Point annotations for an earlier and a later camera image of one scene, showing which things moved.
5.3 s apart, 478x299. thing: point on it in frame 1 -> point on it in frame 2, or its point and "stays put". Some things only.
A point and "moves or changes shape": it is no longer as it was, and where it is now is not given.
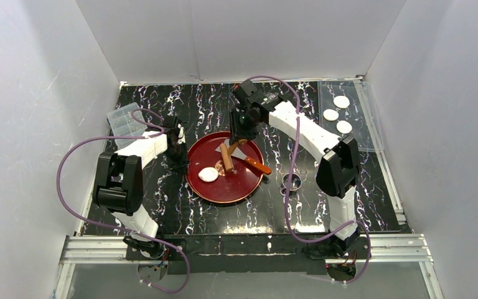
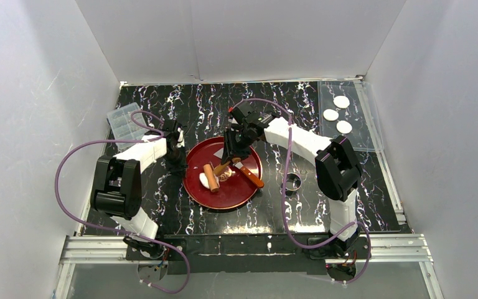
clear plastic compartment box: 122,124 stays put
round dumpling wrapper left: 330,114 stays put
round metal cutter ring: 296,182 stays put
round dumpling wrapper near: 344,127 stays put
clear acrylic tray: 348,108 stays put
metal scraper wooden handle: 238,154 -> 249,174
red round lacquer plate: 220,172 moves or changes shape
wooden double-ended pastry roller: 226,153 moves or changes shape
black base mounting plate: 249,253 stays put
